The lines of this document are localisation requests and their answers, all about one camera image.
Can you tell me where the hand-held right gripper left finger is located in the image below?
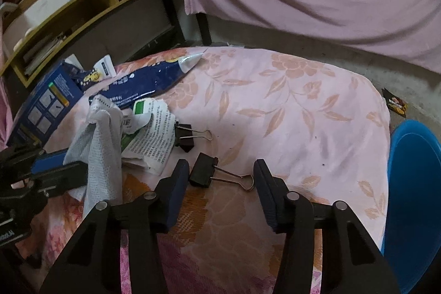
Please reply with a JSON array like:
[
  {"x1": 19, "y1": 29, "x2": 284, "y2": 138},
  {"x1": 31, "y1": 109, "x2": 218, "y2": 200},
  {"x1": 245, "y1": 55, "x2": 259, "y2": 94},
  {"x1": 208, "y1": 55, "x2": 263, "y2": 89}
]
[{"x1": 39, "y1": 159, "x2": 191, "y2": 294}]

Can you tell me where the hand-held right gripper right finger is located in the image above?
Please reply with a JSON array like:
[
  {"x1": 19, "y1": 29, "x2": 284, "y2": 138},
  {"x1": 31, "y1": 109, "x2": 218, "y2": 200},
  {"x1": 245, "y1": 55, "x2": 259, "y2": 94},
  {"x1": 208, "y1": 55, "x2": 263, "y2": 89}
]
[{"x1": 253, "y1": 159, "x2": 402, "y2": 294}]

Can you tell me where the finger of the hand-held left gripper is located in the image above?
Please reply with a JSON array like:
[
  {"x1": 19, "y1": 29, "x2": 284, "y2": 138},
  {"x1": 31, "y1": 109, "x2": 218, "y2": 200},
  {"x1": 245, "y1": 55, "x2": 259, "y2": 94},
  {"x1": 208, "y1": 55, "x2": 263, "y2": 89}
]
[
  {"x1": 30, "y1": 148, "x2": 69, "y2": 175},
  {"x1": 33, "y1": 161, "x2": 88, "y2": 193}
]

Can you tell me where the black binder clip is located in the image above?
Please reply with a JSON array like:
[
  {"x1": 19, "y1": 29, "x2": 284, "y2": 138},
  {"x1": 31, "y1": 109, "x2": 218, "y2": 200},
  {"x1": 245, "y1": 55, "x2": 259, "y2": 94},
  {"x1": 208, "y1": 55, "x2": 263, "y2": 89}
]
[
  {"x1": 174, "y1": 122, "x2": 212, "y2": 153},
  {"x1": 189, "y1": 153, "x2": 255, "y2": 192}
]

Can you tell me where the white wipe cloth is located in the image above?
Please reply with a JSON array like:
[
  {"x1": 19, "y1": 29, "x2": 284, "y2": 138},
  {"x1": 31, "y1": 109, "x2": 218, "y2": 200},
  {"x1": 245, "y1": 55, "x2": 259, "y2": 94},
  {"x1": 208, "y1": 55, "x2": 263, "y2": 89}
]
[{"x1": 64, "y1": 95, "x2": 124, "y2": 222}]

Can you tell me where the blue cardboard box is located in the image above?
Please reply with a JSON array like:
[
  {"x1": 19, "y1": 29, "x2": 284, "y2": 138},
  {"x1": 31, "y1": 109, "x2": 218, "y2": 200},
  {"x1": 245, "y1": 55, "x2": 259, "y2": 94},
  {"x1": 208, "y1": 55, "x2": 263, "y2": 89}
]
[{"x1": 6, "y1": 54, "x2": 85, "y2": 147}]

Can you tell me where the long blue snack bag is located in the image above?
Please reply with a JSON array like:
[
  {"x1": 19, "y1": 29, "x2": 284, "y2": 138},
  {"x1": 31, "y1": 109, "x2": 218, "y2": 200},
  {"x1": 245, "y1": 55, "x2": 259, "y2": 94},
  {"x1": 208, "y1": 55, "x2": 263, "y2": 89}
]
[{"x1": 89, "y1": 52, "x2": 206, "y2": 108}]

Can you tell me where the printed paper leaflet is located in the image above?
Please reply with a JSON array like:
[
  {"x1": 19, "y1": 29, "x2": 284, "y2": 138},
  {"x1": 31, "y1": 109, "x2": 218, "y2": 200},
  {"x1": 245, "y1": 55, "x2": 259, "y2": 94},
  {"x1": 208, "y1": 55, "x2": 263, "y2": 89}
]
[{"x1": 120, "y1": 99, "x2": 177, "y2": 175}]

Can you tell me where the green white packet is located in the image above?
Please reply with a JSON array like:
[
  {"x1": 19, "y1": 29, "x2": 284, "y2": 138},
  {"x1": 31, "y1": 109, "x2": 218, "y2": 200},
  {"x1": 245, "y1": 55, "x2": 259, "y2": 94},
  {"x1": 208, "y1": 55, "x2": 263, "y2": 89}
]
[{"x1": 119, "y1": 109, "x2": 144, "y2": 153}]

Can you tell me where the pink floral blanket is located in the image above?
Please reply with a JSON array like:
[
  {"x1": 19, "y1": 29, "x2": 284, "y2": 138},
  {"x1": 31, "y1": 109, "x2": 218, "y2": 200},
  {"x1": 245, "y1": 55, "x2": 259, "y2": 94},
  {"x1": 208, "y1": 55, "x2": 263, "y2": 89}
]
[{"x1": 14, "y1": 46, "x2": 391, "y2": 294}]

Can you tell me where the white blue yellow-dotted packet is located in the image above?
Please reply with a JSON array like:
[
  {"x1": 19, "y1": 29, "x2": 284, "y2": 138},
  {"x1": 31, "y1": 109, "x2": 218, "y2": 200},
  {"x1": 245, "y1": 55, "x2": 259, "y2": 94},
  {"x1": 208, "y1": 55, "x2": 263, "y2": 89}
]
[{"x1": 71, "y1": 54, "x2": 116, "y2": 91}]

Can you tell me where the blue plastic stool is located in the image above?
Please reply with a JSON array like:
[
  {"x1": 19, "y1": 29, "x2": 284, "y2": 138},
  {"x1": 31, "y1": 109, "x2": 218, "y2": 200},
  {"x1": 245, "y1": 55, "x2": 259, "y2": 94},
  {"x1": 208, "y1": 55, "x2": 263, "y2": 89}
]
[{"x1": 381, "y1": 120, "x2": 441, "y2": 294}]

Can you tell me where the small snack wrapper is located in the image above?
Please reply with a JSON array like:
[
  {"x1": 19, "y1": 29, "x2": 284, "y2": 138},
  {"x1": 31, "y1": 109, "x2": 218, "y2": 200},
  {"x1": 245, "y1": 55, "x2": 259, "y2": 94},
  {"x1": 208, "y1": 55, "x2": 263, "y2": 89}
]
[{"x1": 382, "y1": 88, "x2": 408, "y2": 117}]

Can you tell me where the black metal bed frame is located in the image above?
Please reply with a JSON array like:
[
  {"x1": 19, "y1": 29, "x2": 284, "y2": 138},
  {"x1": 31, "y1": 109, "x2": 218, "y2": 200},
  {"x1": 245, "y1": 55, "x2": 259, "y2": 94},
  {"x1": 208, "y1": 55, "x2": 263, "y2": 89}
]
[{"x1": 160, "y1": 0, "x2": 212, "y2": 46}]

